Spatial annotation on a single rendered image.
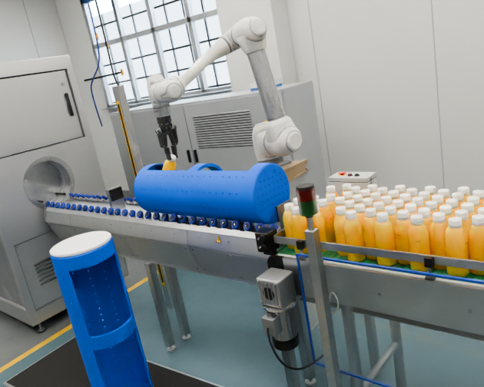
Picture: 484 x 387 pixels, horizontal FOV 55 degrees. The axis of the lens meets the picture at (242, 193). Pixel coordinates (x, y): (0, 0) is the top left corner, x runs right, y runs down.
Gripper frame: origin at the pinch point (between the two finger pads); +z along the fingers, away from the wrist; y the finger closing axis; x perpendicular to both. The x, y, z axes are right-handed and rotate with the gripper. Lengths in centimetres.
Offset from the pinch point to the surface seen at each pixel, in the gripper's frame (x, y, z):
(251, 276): 50, 8, 61
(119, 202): -64, -1, 32
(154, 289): -34, 8, 85
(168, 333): -33, 6, 117
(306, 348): 65, -6, 106
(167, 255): -11, 9, 58
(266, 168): 64, 1, 8
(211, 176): 36.8, 9.3, 10.2
